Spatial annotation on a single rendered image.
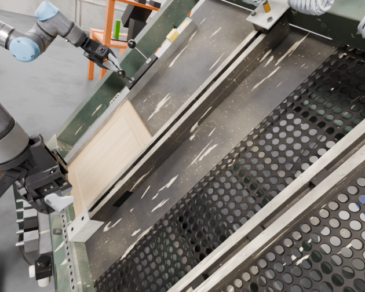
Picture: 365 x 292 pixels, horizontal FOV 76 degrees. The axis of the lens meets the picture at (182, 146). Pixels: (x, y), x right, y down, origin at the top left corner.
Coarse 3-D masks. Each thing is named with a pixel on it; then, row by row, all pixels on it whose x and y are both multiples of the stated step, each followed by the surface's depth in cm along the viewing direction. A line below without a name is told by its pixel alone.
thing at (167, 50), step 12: (192, 24) 105; (180, 36) 106; (168, 48) 107; (156, 60) 108; (144, 84) 112; (120, 96) 114; (132, 96) 113; (108, 108) 116; (108, 120) 115; (96, 132) 116; (84, 144) 118; (72, 156) 119
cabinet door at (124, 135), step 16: (128, 112) 108; (112, 128) 112; (128, 128) 104; (144, 128) 97; (96, 144) 114; (112, 144) 107; (128, 144) 100; (144, 144) 93; (80, 160) 117; (96, 160) 109; (112, 160) 102; (128, 160) 96; (80, 176) 112; (96, 176) 104; (112, 176) 98; (80, 192) 106; (96, 192) 100; (80, 208) 102
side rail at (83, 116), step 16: (176, 0) 118; (192, 0) 122; (160, 16) 120; (176, 16) 123; (144, 32) 122; (160, 32) 125; (128, 48) 126; (144, 48) 126; (128, 64) 128; (112, 80) 129; (128, 80) 133; (96, 96) 130; (112, 96) 135; (80, 112) 132; (96, 112) 136; (64, 128) 134; (80, 128) 138
